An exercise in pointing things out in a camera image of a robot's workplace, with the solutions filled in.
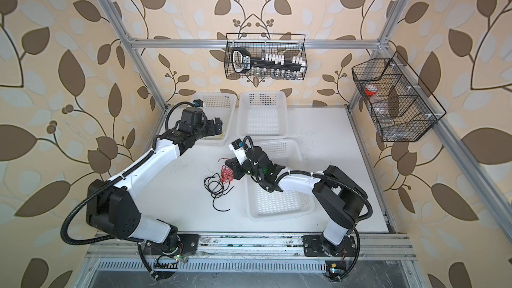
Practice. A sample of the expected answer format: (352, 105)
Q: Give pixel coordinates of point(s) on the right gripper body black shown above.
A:
(246, 169)

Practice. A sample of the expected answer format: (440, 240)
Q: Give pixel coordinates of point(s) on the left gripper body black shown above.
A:
(206, 128)

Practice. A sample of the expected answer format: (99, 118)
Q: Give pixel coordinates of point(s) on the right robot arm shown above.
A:
(341, 198)

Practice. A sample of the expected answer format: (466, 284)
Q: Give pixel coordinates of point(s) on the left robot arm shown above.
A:
(110, 205)

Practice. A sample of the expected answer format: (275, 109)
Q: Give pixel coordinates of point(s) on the back left white basket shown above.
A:
(221, 105)

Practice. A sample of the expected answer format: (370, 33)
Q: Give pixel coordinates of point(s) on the back middle white basket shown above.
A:
(263, 115)

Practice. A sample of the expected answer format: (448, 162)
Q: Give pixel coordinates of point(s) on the front white plastic basket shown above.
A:
(263, 206)

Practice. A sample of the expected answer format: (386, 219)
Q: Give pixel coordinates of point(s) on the red capped item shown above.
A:
(371, 90)

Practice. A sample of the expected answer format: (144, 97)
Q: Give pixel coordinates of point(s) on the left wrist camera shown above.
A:
(198, 103)

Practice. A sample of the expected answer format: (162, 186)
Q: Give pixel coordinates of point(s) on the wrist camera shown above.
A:
(238, 148)
(198, 103)

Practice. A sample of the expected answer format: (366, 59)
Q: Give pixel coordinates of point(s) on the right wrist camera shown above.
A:
(238, 148)

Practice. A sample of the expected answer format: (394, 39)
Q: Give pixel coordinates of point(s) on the black tool with handle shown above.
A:
(242, 61)

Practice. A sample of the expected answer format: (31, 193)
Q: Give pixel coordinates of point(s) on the back black wire basket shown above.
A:
(287, 44)

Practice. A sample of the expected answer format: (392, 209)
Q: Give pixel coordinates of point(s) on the black wire basket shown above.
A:
(287, 44)
(404, 109)

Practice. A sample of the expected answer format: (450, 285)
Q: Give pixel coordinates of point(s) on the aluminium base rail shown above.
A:
(277, 252)

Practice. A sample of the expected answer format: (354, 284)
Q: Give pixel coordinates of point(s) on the right black wire basket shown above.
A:
(404, 109)

